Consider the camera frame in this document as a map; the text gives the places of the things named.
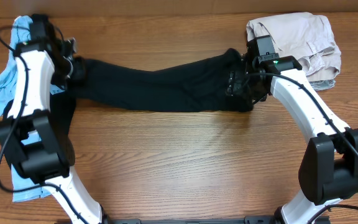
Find black t-shirt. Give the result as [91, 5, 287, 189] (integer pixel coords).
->
[68, 49, 253, 112]

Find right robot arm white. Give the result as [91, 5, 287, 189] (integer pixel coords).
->
[226, 49, 358, 223]

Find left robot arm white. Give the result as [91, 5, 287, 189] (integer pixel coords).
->
[0, 37, 109, 223]

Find folded beige trousers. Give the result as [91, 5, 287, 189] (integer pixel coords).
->
[246, 12, 342, 81]

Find folded light denim jeans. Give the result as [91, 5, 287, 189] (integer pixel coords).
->
[309, 79, 336, 91]

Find light blue t-shirt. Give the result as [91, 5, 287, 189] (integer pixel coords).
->
[0, 16, 63, 202]

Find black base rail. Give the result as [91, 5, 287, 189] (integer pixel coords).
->
[54, 214, 331, 224]

